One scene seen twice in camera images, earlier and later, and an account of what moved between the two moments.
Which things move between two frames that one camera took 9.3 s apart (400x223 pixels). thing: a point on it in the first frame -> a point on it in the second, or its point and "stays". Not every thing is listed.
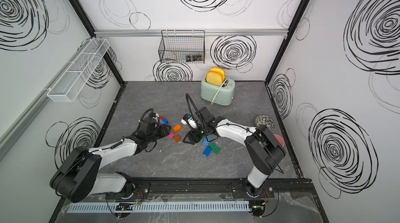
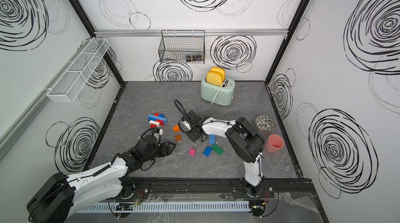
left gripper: (164, 130) -> (165, 152)
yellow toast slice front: (214, 78) stays
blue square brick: (207, 151) stays
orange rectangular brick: (177, 128) stays
